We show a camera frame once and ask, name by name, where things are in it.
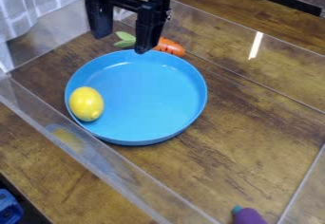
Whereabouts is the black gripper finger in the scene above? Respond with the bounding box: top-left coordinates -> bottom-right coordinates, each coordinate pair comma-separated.
136,3 -> 170,54
86,0 -> 113,39

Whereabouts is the orange toy carrot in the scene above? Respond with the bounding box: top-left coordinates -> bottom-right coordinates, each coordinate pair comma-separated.
113,31 -> 186,57

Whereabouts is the blue round plate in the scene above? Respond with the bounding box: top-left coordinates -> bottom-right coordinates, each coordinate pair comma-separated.
65,49 -> 209,146

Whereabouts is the yellow toy lemon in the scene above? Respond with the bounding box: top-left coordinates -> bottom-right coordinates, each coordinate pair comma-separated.
69,86 -> 105,121

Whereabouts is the purple toy eggplant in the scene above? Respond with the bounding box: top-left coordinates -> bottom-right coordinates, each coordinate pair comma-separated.
233,206 -> 268,224

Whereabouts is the blue plastic object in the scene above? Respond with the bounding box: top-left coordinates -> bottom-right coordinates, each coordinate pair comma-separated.
0,189 -> 25,224

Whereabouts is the clear acrylic enclosure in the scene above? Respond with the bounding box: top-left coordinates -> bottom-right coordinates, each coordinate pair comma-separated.
0,0 -> 325,224

